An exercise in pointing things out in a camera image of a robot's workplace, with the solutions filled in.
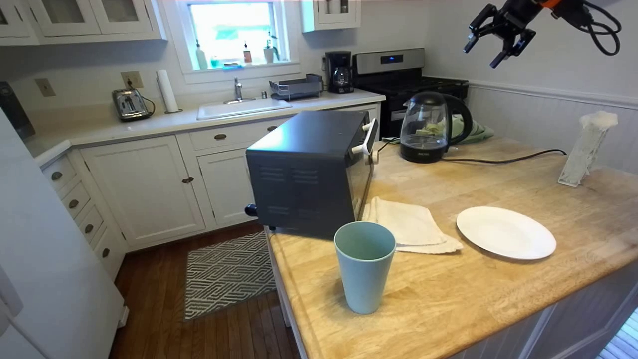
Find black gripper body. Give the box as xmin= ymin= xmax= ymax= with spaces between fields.
xmin=495 ymin=0 xmax=547 ymax=32

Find black kettle lid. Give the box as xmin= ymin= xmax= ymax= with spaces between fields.
xmin=405 ymin=90 xmax=449 ymax=106

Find transparent kettle black handle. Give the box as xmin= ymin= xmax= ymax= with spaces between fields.
xmin=397 ymin=90 xmax=475 ymax=164

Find black steel stove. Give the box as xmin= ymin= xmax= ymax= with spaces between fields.
xmin=351 ymin=46 xmax=471 ymax=140

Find green towel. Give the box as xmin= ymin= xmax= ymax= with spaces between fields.
xmin=451 ymin=112 xmax=497 ymax=148

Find white paper napkins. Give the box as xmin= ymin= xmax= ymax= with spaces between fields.
xmin=578 ymin=108 xmax=620 ymax=132

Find black coffee maker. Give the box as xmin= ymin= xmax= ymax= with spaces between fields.
xmin=323 ymin=50 xmax=357 ymax=96

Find narrow white upper cabinet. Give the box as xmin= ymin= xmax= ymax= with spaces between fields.
xmin=299 ymin=0 xmax=363 ymax=34

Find white round plate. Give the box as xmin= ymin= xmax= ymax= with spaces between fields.
xmin=455 ymin=203 xmax=558 ymax=263

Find grey dish rack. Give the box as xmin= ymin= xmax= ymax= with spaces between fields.
xmin=267 ymin=72 xmax=327 ymax=104

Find beige folded cloth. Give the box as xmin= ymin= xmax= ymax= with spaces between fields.
xmin=361 ymin=195 xmax=465 ymax=257

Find black toaster oven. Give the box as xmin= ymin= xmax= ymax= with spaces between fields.
xmin=243 ymin=108 xmax=381 ymax=243

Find kitchen window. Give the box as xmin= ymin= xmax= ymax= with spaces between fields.
xmin=176 ymin=0 xmax=297 ymax=74

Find white kitchen sink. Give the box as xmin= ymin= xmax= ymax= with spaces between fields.
xmin=194 ymin=98 xmax=293 ymax=122

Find blue sponge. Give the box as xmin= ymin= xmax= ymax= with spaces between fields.
xmin=212 ymin=58 xmax=245 ymax=72

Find pale green cup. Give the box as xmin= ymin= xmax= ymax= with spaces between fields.
xmin=331 ymin=219 xmax=399 ymax=317

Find white bottle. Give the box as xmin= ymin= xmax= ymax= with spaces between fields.
xmin=194 ymin=38 xmax=210 ymax=72

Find white kitchen island base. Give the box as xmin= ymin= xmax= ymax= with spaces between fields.
xmin=265 ymin=227 xmax=638 ymax=359

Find white paper towel roll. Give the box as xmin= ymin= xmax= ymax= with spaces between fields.
xmin=156 ymin=68 xmax=182 ymax=116

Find grey chevron rug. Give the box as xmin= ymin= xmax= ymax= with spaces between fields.
xmin=182 ymin=229 xmax=279 ymax=323

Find silver toaster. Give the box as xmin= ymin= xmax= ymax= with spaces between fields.
xmin=110 ymin=86 xmax=158 ymax=124

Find white base cabinets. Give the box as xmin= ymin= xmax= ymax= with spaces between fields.
xmin=38 ymin=102 xmax=385 ymax=281

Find wide white upper cabinet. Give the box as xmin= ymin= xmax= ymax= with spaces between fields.
xmin=0 ymin=0 xmax=168 ymax=48

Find black microwave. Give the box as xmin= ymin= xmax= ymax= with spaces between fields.
xmin=0 ymin=80 xmax=36 ymax=142

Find white refrigerator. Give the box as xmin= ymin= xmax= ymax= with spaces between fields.
xmin=0 ymin=108 xmax=130 ymax=359

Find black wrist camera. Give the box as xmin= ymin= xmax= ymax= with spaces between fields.
xmin=560 ymin=0 xmax=594 ymax=28

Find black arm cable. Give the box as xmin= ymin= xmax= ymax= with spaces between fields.
xmin=570 ymin=0 xmax=624 ymax=58

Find black kettle power cable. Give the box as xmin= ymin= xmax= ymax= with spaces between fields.
xmin=441 ymin=146 xmax=568 ymax=166

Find white wall outlet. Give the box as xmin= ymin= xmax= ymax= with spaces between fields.
xmin=34 ymin=76 xmax=58 ymax=100
xmin=120 ymin=70 xmax=146 ymax=90

